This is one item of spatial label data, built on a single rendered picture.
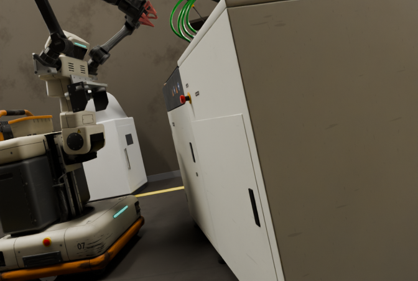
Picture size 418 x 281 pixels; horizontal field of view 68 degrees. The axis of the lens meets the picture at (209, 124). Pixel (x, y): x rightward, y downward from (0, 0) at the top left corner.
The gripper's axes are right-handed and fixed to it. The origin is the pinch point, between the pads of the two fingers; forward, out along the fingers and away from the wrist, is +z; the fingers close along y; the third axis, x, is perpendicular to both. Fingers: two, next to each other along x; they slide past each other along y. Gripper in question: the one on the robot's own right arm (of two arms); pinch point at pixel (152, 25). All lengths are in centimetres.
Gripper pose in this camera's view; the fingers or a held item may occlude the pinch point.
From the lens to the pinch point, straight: 170.3
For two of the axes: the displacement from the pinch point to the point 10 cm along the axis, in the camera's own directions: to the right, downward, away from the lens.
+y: 5.6, -8.3, -0.1
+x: -0.1, -0.2, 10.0
